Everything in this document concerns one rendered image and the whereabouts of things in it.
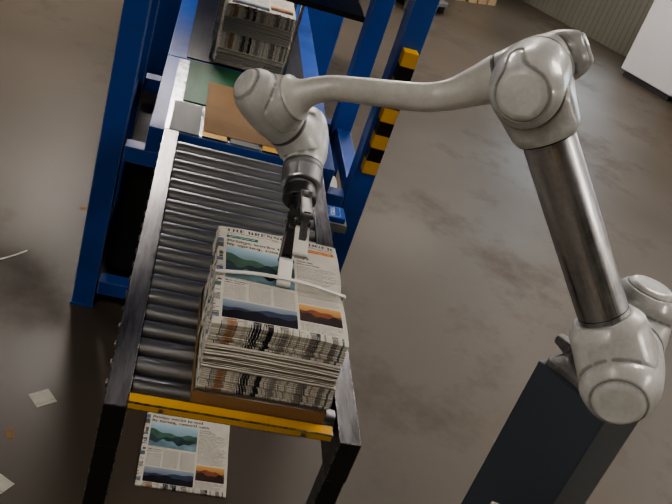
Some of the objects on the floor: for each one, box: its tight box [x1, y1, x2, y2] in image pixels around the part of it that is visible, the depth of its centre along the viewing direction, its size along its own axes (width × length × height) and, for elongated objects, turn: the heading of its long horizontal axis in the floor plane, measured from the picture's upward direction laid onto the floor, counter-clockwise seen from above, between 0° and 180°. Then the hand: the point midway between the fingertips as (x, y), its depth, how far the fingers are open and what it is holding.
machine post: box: [70, 0, 152, 308], centre depth 284 cm, size 9×9×155 cm
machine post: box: [331, 0, 440, 272], centre depth 303 cm, size 9×9×155 cm
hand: (291, 267), depth 176 cm, fingers open, 13 cm apart
